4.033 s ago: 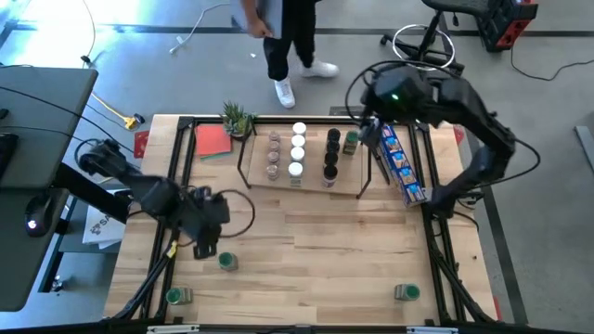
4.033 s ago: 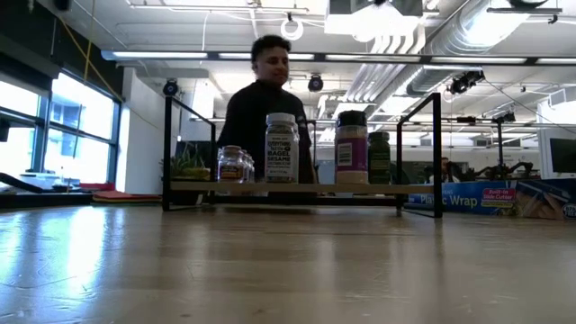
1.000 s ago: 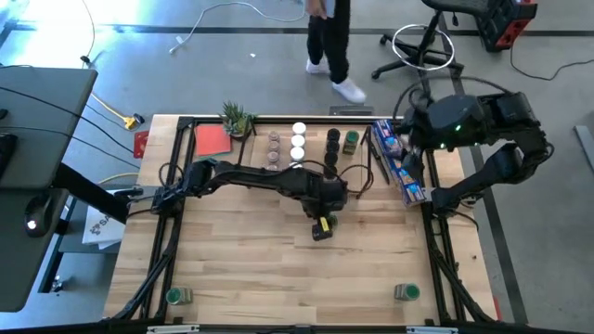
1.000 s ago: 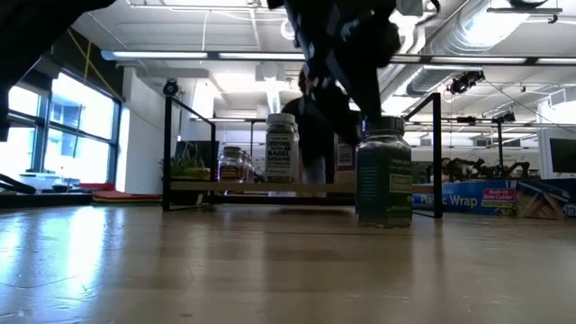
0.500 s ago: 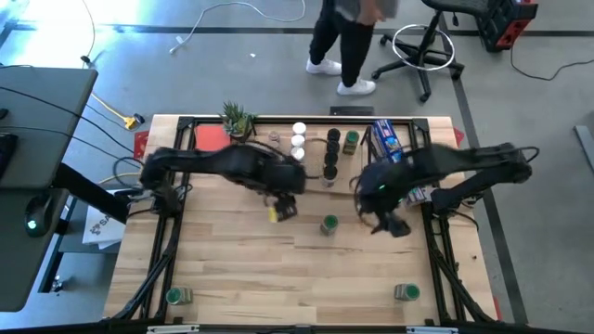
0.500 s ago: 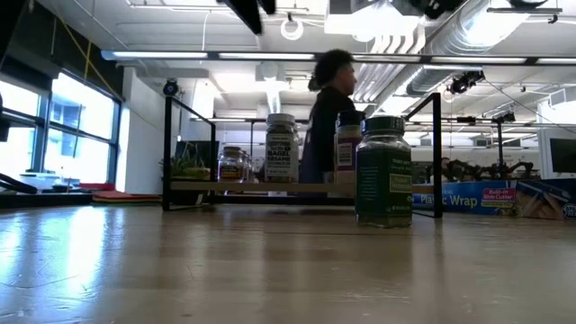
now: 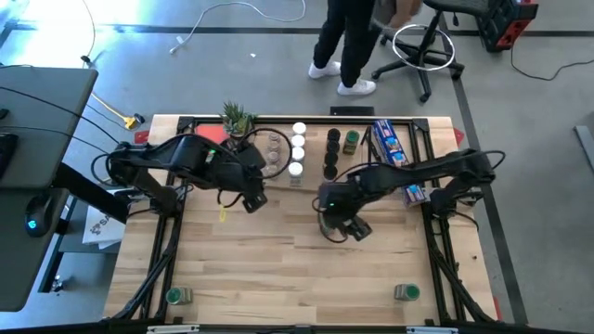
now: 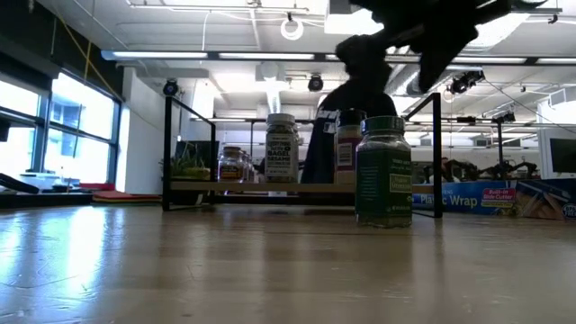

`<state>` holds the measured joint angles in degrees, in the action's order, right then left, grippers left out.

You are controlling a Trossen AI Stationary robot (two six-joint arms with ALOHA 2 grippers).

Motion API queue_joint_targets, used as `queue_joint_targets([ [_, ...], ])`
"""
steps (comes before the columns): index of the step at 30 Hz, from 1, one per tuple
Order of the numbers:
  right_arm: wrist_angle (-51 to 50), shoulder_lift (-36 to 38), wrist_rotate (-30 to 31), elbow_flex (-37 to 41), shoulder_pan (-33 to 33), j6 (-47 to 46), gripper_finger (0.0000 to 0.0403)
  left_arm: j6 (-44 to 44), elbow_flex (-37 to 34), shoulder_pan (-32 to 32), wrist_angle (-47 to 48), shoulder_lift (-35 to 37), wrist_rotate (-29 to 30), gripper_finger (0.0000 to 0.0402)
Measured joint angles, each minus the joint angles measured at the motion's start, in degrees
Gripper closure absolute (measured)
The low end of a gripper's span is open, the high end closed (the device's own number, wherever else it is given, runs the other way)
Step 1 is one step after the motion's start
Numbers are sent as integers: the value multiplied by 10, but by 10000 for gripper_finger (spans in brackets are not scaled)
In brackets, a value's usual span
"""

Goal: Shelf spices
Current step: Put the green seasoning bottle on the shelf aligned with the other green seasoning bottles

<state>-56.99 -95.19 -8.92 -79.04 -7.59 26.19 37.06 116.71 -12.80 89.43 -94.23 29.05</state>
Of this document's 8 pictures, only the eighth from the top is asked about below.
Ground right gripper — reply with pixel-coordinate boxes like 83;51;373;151
350;0;514;94

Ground black lid purple label jar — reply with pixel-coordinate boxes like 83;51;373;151
333;109;368;185

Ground green lid herb jar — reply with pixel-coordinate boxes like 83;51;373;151
355;115;414;229

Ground white lid bagel seasoning jar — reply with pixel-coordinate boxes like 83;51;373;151
264;112;300;185

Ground small brown lid glass jar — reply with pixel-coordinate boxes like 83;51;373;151
242;150;254;184
217;146;247;184

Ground black ceiling spotlight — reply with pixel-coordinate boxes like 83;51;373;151
447;69;486;95

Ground background robot arms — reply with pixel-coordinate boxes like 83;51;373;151
422;157;541;184

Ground blue plastic wrap box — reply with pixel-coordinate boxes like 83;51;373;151
411;178;576;221

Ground person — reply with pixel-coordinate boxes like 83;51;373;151
300;33;400;185

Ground dark computer monitor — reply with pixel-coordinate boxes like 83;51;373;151
547;137;576;175

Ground potted succulent plant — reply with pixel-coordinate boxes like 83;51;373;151
159;143;212;206

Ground black beam with light strips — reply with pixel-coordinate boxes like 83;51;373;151
101;49;576;67

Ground black background camera stand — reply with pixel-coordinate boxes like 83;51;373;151
456;112;518;175

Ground white coiled ceiling cable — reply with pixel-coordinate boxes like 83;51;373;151
280;17;305;41

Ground wooden shelf black metal frame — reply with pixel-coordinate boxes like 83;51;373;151
161;92;445;220

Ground black table rig frame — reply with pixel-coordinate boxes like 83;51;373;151
0;192;356;209

